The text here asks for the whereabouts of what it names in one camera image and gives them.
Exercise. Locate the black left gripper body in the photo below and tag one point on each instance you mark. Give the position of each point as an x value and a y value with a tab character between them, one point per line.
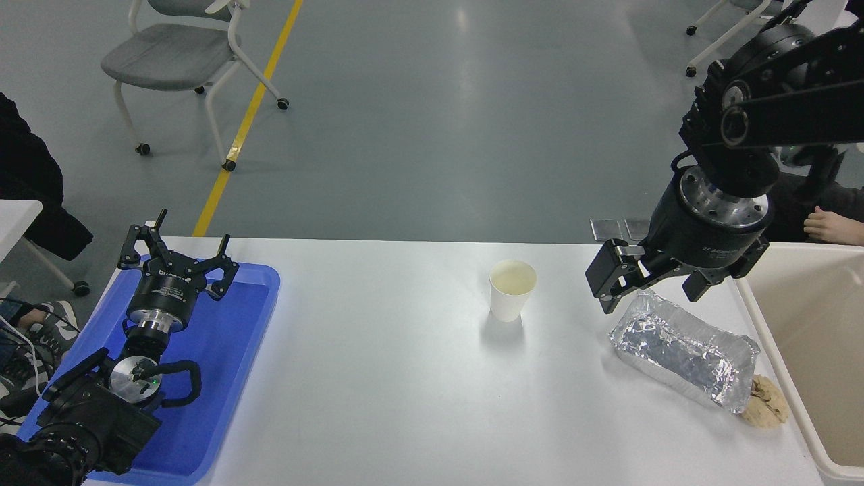
165	290

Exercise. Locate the person's hand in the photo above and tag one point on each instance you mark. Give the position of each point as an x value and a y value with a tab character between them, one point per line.
833	226

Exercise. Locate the metal floor plate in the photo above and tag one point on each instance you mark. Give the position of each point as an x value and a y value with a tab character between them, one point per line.
636	228
606	229

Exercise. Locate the grey wheeled chair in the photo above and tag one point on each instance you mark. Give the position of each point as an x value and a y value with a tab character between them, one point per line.
169	54

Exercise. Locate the blue plastic tray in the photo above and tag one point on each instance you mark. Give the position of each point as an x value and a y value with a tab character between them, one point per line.
229	351

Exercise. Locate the person beside small table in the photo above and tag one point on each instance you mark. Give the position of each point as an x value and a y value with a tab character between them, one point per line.
27	175

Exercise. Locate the person's grey white shoe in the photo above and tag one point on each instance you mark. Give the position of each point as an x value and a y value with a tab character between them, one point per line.
57	327

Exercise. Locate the white-legged wheeled chair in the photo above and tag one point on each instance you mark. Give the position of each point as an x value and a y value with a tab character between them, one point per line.
719	37

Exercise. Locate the crumpled foil tray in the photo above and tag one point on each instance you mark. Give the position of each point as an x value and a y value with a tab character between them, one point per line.
682	351

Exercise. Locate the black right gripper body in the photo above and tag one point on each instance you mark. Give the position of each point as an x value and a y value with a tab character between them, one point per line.
695	236

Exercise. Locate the white paper cup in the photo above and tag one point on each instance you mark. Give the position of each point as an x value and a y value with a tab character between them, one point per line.
513	297

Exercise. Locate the person beside bin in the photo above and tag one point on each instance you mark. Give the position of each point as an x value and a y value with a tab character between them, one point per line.
844	199

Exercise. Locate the small white table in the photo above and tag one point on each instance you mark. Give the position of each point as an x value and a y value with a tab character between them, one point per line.
17	216

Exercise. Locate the large pale bin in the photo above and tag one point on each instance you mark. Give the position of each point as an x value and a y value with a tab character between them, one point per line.
823	337

